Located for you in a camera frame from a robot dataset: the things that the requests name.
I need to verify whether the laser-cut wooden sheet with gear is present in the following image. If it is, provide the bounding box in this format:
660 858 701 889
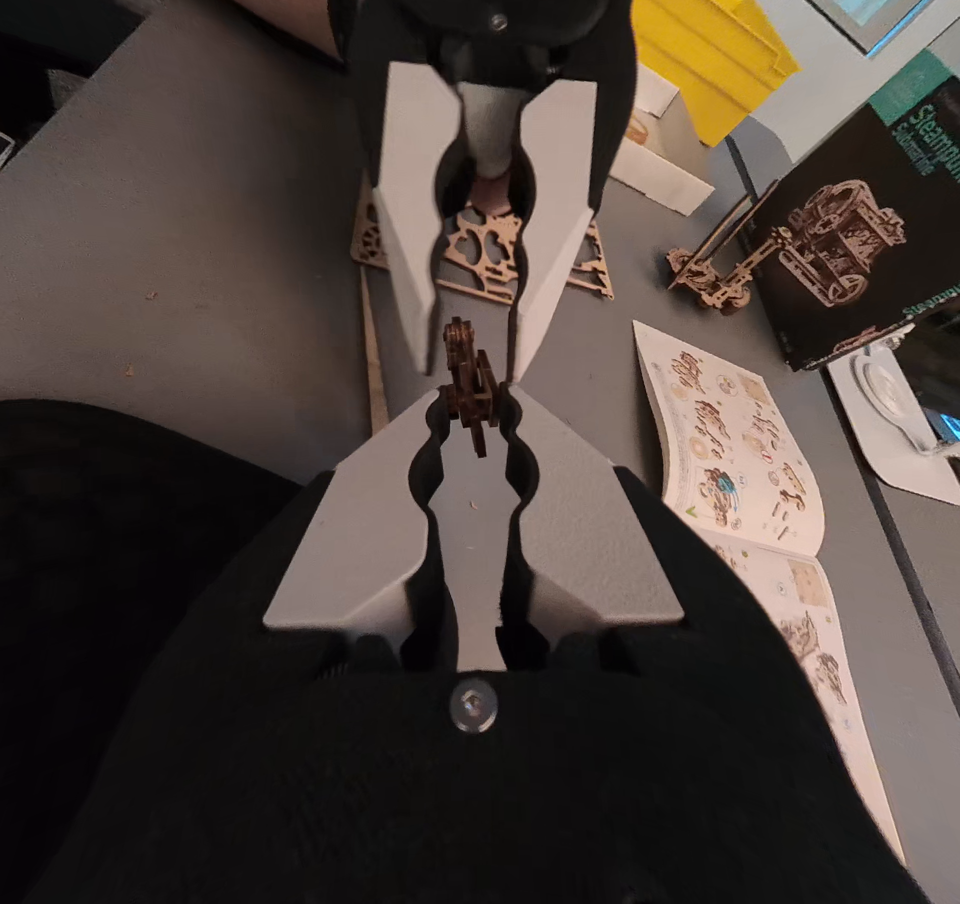
351 182 481 297

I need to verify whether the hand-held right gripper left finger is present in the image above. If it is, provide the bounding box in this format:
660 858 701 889
262 386 460 671

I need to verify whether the open instruction booklet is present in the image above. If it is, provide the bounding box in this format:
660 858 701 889
632 319 905 863

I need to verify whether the white round device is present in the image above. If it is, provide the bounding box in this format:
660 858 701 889
825 345 960 507

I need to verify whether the black wrist strap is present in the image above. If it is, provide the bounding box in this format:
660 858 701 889
327 0 363 65

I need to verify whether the small wooden gear assembly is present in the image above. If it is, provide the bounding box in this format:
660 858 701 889
441 316 502 458

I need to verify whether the black quilted pad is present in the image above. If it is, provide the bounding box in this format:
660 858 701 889
0 400 327 904

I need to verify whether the black model kit box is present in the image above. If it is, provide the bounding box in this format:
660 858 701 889
750 49 960 374

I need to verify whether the yellow plastic bin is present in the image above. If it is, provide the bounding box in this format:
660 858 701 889
611 0 802 149

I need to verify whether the thin wooden stick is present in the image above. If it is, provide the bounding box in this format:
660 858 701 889
362 270 391 432

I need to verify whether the partly built wooden model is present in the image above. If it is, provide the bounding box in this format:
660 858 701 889
666 180 811 316

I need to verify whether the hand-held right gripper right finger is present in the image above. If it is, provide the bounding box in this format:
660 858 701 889
496 386 687 671

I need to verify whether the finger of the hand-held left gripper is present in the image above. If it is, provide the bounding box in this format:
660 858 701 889
504 79 599 385
371 61 470 378

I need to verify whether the white cardboard tray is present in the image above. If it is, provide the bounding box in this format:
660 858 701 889
611 64 717 218

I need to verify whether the person's left hand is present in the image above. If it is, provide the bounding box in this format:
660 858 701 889
471 175 517 216

